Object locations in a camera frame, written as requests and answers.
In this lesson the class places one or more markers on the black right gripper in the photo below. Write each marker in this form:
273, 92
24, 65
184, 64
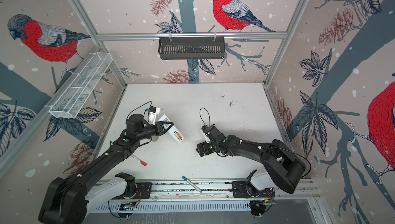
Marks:
206, 149

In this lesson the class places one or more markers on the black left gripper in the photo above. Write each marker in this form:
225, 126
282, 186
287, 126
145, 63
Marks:
159, 126

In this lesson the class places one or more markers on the white remote control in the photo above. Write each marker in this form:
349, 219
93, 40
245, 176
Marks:
173, 130

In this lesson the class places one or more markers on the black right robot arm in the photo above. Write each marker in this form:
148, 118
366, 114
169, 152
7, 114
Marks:
284, 168

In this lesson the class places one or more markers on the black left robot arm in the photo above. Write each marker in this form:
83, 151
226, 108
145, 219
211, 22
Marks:
70, 200

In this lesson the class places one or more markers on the red marker left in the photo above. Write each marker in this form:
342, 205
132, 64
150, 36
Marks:
139, 160

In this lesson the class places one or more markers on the teal capped pen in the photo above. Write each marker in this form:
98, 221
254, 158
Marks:
192, 184

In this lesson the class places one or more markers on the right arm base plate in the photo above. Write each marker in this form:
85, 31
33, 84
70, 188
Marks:
244, 189

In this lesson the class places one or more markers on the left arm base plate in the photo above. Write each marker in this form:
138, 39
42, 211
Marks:
142, 191

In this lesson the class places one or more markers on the black wall basket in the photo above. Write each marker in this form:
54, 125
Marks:
186, 48

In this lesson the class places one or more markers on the white mesh wall tray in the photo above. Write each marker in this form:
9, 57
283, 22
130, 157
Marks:
73, 98

